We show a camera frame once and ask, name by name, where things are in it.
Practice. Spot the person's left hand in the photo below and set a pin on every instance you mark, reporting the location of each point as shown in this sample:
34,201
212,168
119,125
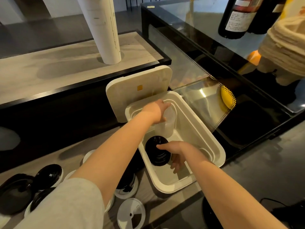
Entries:
156,112

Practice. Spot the person's right hand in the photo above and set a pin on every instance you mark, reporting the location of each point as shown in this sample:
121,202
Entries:
185,152

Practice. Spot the stack of clear dome lids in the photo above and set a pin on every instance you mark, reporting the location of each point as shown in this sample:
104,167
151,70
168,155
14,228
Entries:
170,124

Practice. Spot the white plastic storage bin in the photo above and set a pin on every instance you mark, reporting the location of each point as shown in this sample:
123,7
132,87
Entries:
185,131

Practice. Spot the stack of black lids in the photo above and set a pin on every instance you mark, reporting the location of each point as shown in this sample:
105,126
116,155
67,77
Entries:
157,152

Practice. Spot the pile of black cup lids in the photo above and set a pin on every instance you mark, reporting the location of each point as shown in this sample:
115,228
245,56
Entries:
47,174

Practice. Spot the person's right forearm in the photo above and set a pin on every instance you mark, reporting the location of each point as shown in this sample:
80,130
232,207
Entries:
226,200

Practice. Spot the white bin lid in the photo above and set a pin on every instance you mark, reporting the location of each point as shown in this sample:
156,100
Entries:
143,88

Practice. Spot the tall white paper cup stack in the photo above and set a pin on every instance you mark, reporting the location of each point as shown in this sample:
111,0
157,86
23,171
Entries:
102,28

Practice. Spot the person's white shirt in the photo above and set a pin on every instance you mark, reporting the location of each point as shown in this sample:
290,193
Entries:
66,207

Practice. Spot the yellow banana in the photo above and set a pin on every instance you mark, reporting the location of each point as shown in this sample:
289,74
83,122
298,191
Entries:
226,98

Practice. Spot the black glass display case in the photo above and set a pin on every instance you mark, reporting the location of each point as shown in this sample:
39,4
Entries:
166,23

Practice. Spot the orange fruit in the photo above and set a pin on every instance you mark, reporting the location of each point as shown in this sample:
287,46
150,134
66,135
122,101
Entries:
253,58

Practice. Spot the dark wine bottle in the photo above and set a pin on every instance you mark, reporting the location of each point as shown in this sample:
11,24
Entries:
238,16
264,19

